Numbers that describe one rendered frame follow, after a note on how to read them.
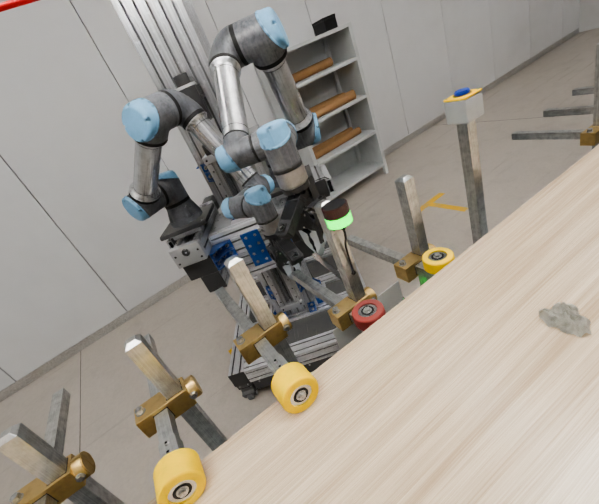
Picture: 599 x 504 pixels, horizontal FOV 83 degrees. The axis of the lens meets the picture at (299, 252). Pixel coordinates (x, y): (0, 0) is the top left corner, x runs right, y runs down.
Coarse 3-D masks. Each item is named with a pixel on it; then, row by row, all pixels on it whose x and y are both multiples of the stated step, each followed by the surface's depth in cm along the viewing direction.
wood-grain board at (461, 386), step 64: (576, 192) 91; (512, 256) 80; (576, 256) 73; (384, 320) 78; (448, 320) 71; (512, 320) 66; (320, 384) 70; (384, 384) 64; (448, 384) 60; (512, 384) 56; (576, 384) 52; (256, 448) 63; (320, 448) 59; (384, 448) 55; (448, 448) 52; (512, 448) 49; (576, 448) 46
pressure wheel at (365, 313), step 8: (360, 304) 85; (368, 304) 84; (376, 304) 83; (352, 312) 83; (360, 312) 83; (368, 312) 81; (376, 312) 80; (384, 312) 81; (360, 320) 80; (368, 320) 79; (376, 320) 79; (360, 328) 81
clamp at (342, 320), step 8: (368, 288) 95; (368, 296) 92; (376, 296) 94; (336, 304) 94; (344, 304) 93; (352, 304) 91; (328, 312) 93; (344, 312) 90; (336, 320) 90; (344, 320) 90; (344, 328) 91
